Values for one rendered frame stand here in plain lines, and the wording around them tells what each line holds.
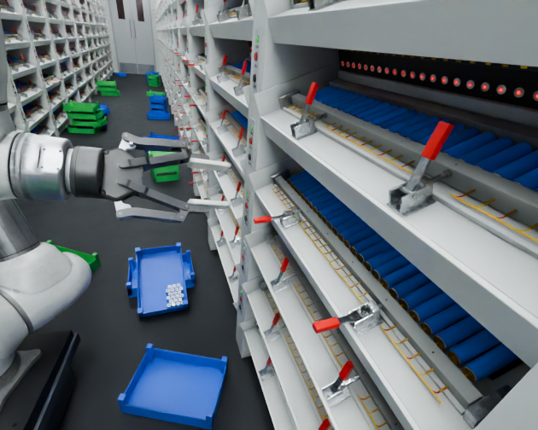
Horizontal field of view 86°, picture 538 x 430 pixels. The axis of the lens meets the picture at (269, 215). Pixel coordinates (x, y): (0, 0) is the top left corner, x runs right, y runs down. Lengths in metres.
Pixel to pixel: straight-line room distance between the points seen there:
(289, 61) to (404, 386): 0.61
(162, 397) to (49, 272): 0.55
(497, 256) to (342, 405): 0.39
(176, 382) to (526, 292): 1.10
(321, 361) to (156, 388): 0.74
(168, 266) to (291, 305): 0.90
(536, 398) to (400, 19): 0.33
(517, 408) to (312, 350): 0.40
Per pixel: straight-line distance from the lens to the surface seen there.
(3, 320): 0.99
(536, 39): 0.28
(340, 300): 0.47
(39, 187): 0.48
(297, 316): 0.68
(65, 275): 1.03
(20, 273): 1.00
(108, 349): 1.37
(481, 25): 0.30
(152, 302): 1.44
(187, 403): 1.19
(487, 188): 0.34
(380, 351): 0.44
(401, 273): 0.48
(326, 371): 0.62
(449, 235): 0.31
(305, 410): 0.79
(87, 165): 0.47
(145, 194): 0.48
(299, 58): 0.72
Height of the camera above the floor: 1.06
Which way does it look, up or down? 30 degrees down
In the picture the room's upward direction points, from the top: 6 degrees clockwise
